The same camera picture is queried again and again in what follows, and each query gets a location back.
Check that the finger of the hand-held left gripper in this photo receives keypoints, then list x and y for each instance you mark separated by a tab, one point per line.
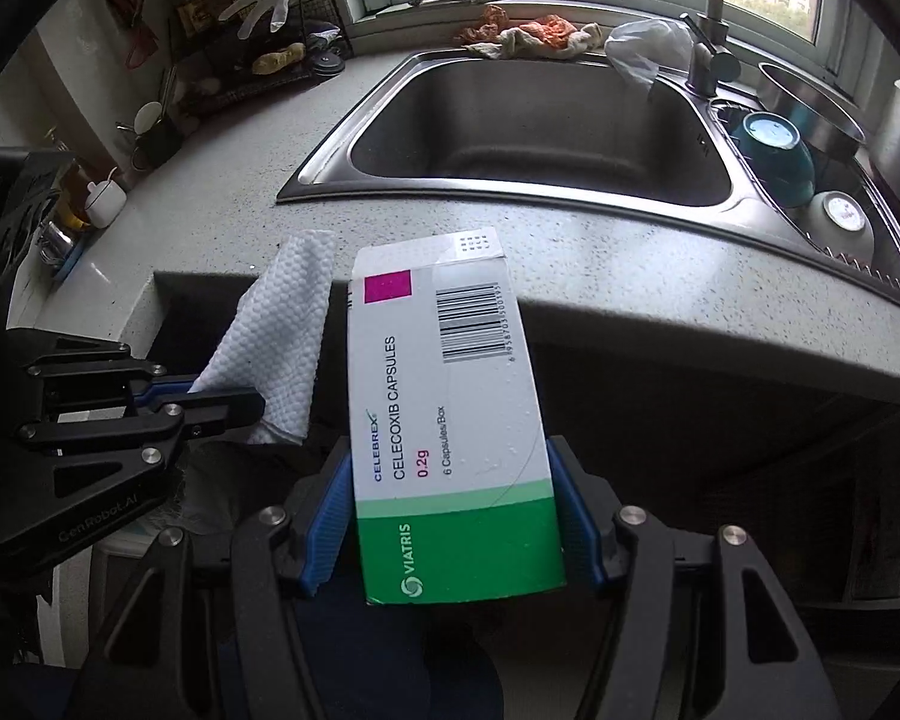
157	392
225	406

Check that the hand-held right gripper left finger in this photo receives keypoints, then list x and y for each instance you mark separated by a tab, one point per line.
330	532

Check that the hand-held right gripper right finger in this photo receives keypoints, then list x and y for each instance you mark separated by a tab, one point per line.
579	525

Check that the white paper towel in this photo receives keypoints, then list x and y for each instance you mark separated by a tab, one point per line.
285	330

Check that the white green medicine box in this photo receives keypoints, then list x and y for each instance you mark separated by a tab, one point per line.
450	420

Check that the metal kettle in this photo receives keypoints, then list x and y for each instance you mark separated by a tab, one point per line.
56	240

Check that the blue mat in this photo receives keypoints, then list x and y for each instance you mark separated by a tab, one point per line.
71	262

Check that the white lidded jar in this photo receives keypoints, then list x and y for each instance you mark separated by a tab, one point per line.
105	199

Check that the black mug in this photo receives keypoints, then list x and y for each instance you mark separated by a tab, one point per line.
157	146

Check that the yellow packets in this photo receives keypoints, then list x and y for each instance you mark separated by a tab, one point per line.
195	15

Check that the ginger root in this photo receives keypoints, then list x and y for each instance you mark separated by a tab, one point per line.
277	60

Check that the black round lid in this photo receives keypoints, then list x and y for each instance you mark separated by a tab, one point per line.
328	56

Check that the white bowl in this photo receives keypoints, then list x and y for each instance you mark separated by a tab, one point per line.
832	236

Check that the stainless steel sink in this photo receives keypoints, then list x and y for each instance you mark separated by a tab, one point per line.
540	135

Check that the teal bowl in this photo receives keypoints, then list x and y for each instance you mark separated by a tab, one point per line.
784	172

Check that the orange mesh cloth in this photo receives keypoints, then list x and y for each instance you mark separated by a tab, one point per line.
487	22

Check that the steel basin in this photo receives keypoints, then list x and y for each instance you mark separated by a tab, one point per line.
832	127

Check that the white orange rag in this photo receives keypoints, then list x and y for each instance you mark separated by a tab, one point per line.
529	41

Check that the clear plastic bag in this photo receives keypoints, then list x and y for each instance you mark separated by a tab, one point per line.
645	45

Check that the steel faucet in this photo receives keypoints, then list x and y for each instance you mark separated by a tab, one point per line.
712	52

